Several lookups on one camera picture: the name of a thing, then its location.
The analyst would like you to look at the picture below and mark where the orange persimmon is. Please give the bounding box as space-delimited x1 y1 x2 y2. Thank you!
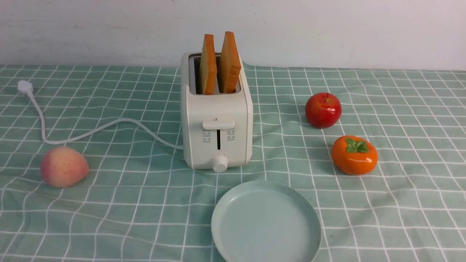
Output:
331 135 378 175

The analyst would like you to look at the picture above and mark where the white toaster power cable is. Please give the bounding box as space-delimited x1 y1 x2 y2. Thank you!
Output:
17 80 184 151

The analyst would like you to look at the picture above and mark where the white two-slot toaster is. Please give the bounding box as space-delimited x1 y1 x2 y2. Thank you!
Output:
180 53 253 172

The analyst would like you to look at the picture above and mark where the red apple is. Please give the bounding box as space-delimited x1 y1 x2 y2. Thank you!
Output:
305 92 342 129

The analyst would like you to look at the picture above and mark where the green checkered tablecloth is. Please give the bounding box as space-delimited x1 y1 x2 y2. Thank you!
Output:
0 64 466 262

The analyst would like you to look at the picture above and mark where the toast slice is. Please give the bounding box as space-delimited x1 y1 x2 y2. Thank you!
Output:
199 34 217 95
219 31 242 94

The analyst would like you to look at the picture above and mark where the pink peach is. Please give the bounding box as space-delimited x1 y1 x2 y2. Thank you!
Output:
40 147 90 188

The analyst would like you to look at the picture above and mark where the light green round plate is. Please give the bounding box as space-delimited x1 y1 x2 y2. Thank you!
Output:
211 180 322 262

